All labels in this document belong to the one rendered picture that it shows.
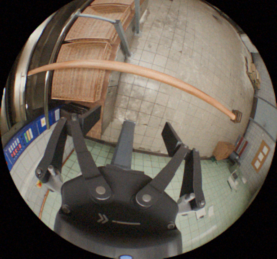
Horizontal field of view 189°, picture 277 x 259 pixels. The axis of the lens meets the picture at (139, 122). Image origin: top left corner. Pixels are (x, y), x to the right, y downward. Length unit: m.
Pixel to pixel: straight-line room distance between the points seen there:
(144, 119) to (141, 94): 0.41
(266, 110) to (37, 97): 5.41
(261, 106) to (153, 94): 4.40
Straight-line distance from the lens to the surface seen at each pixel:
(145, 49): 1.58
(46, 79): 0.56
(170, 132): 0.16
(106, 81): 0.95
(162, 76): 0.28
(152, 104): 1.53
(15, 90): 0.84
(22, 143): 0.93
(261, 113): 4.56
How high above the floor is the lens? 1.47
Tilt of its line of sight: 67 degrees down
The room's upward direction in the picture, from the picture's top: 180 degrees counter-clockwise
